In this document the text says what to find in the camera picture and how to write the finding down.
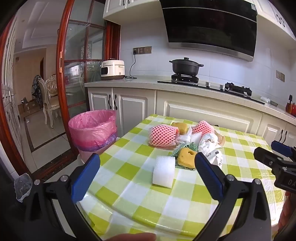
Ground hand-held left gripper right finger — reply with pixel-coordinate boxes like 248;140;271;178
193;152;272;241

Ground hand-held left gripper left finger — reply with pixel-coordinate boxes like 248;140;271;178
24;153;102;241

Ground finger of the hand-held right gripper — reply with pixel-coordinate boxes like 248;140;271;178
270;140;296;161
253;147;289;173

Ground pink lined trash bin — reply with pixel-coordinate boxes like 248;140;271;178
68;110;118;160

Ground pink foam fruit net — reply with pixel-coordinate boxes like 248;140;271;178
149;124;179;147
191;120;216;134

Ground person's right hand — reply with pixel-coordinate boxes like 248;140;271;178
278;190;295;230

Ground person's left hand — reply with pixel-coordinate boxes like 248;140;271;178
102;232;156;241

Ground white printed plastic bag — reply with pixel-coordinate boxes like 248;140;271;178
205;149;223;169

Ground yellow sponge with hole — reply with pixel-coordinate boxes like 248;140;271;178
177;148;198;168

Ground green checked cloth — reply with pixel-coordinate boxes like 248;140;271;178
172;142;198;171

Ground crumpled white paper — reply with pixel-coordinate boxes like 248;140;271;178
198;133;219;153

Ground brown paper plate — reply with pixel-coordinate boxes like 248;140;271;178
214;130;226;147

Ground red knife block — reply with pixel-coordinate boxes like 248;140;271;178
285;95;296;116

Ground green white checked tablecloth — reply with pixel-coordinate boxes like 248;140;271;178
77;114;279;237

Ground white foam block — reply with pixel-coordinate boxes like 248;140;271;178
152;156;176;188

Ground clear plastic bag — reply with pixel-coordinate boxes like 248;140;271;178
14;173;33;203

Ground white kitchen counter cabinets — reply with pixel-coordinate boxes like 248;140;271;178
84;76;296;149

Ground white dining chair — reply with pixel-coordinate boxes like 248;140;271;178
46;74;58;105
38;78;60;128

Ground black gas stove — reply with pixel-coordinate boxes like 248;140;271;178
157;74;266;105

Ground cardboard boxes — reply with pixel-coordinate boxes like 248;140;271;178
18;97;38;114

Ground dark hanging clothes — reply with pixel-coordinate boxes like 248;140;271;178
32;75;43;102

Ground black cooking pot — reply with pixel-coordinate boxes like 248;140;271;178
169;57;204;76

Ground red wooden glass sliding door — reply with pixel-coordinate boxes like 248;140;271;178
56;0;122;179

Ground white rice cooker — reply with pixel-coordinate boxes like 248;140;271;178
100;58;126;81

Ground white wardrobe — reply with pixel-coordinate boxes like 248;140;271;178
0;16;25;158

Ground black range hood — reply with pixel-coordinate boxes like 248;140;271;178
160;0;258;62

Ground red wooden door frame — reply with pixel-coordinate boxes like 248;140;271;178
0;14;80;180

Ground black power cable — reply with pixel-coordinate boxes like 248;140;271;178
125;51;137;79

